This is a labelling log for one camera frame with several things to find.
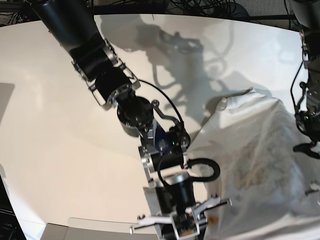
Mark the white printed t-shirt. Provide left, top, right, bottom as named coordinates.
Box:
left=188, top=88, right=320, bottom=240

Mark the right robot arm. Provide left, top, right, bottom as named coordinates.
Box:
left=29, top=0, right=231, bottom=240

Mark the black monitor left edge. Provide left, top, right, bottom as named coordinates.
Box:
left=0, top=173, right=26, bottom=240

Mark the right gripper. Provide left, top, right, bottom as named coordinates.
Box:
left=129, top=174, right=232, bottom=240

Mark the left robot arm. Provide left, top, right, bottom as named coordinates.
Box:
left=290, top=0, right=320, bottom=160

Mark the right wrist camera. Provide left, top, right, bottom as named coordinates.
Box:
left=171, top=213, right=200, bottom=240

